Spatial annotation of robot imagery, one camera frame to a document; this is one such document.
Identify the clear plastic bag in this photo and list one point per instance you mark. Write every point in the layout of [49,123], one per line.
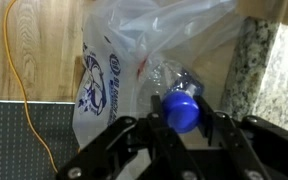
[134,49]

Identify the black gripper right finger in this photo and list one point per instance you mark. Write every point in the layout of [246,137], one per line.
[220,129]

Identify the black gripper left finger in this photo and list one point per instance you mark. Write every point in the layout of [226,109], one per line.
[170,159]

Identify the small water bottle blue cap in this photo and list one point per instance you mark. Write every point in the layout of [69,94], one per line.
[180,103]

